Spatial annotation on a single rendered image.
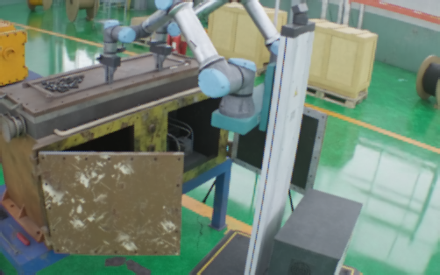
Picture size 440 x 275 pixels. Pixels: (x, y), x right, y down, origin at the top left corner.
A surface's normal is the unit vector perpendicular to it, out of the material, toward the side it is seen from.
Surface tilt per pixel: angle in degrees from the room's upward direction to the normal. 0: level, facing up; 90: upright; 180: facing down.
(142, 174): 90
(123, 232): 90
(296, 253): 90
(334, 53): 90
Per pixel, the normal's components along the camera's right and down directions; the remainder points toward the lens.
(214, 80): -0.53, 0.38
